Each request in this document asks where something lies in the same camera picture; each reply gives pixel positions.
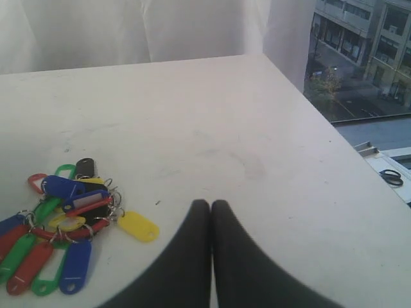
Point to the grey building outside window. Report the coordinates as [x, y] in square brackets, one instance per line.
[359, 60]

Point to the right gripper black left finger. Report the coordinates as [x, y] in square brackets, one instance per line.
[181, 275]

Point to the white sheer curtain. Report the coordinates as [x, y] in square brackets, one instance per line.
[47, 35]

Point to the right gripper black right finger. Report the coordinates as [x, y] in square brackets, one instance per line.
[245, 276]

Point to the colourful plastic key tag bunch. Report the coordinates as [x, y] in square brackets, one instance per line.
[50, 247]

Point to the black rings on ledge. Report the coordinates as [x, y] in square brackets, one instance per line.
[391, 176]

